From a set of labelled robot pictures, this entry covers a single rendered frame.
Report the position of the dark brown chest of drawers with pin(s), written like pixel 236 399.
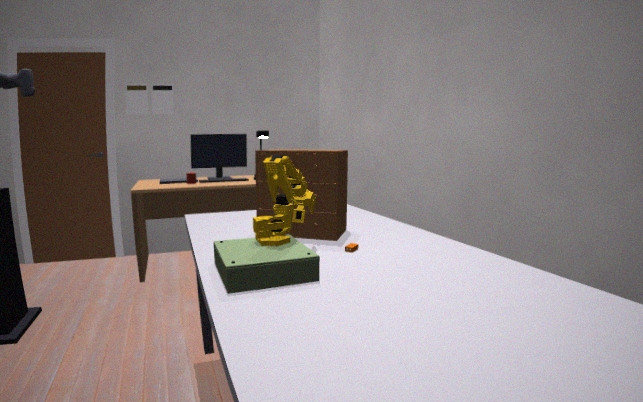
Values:
pixel 341 190

